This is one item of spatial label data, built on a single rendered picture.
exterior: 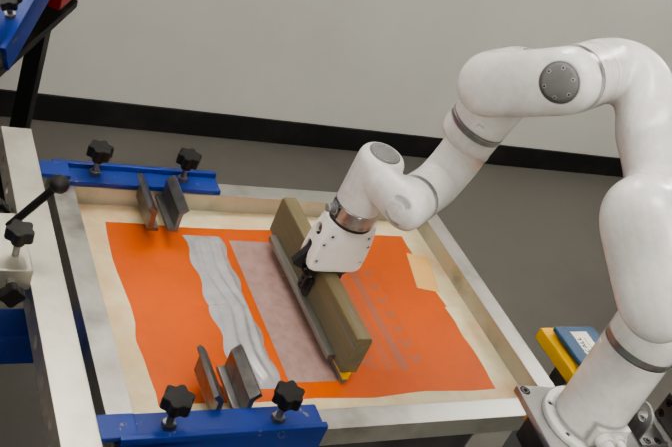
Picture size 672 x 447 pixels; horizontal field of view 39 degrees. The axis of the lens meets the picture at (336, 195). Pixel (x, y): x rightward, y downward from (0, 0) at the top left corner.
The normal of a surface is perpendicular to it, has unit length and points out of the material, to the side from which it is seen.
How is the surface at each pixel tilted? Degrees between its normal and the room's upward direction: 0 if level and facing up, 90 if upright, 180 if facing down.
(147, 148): 0
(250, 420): 0
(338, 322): 89
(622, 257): 94
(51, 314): 0
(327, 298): 89
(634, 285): 94
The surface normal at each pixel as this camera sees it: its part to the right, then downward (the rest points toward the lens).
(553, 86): -0.63, 0.23
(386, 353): 0.34, -0.79
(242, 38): 0.36, 0.62
